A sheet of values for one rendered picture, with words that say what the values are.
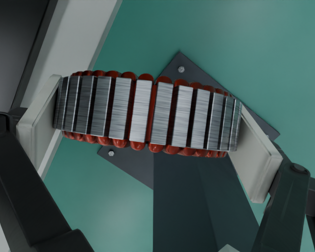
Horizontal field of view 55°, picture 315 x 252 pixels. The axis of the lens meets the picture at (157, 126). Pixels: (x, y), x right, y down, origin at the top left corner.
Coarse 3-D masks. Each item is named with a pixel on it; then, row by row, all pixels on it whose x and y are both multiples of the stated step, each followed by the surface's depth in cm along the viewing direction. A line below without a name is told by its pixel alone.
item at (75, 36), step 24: (72, 0) 23; (96, 0) 23; (120, 0) 26; (72, 24) 24; (96, 24) 24; (48, 48) 25; (72, 48) 25; (96, 48) 25; (48, 72) 26; (72, 72) 26; (24, 96) 26; (48, 168) 35; (0, 240) 33
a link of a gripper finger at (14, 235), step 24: (0, 120) 12; (0, 144) 12; (0, 168) 11; (24, 168) 11; (0, 192) 10; (24, 192) 10; (48, 192) 10; (0, 216) 11; (24, 216) 9; (48, 216) 9; (24, 240) 8; (48, 240) 8; (72, 240) 8
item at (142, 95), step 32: (64, 96) 16; (96, 96) 14; (128, 96) 14; (160, 96) 14; (192, 96) 14; (224, 96) 15; (64, 128) 15; (96, 128) 14; (128, 128) 14; (160, 128) 14; (192, 128) 14; (224, 128) 15
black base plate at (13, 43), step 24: (0, 0) 21; (24, 0) 21; (48, 0) 21; (0, 24) 22; (24, 24) 22; (48, 24) 24; (0, 48) 22; (24, 48) 22; (0, 72) 23; (24, 72) 23; (0, 96) 24
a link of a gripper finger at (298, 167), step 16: (288, 176) 14; (304, 176) 14; (288, 192) 13; (304, 192) 13; (272, 208) 11; (288, 208) 12; (304, 208) 12; (272, 224) 11; (288, 224) 11; (256, 240) 12; (272, 240) 10; (288, 240) 10
